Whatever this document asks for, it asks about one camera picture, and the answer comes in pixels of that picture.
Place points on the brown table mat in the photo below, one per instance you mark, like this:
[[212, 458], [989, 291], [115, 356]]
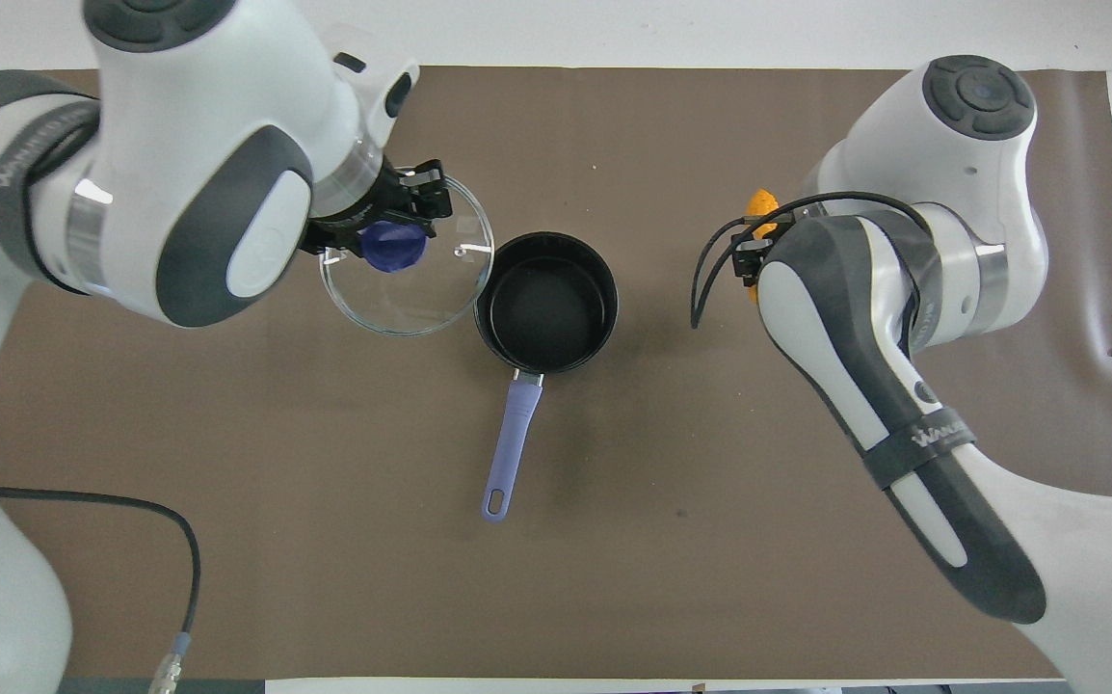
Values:
[[614, 578]]

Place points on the glass lid with purple knob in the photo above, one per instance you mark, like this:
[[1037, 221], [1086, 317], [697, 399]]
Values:
[[411, 299]]

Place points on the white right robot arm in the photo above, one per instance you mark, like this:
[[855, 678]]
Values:
[[903, 145]]

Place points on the yellow corn cob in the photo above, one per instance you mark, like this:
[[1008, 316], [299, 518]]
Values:
[[763, 204]]

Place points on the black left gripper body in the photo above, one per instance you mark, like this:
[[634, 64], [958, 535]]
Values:
[[354, 220]]

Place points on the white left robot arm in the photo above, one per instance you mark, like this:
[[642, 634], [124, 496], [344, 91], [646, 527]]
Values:
[[209, 96]]

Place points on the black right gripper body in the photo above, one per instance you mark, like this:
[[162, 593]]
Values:
[[752, 260]]

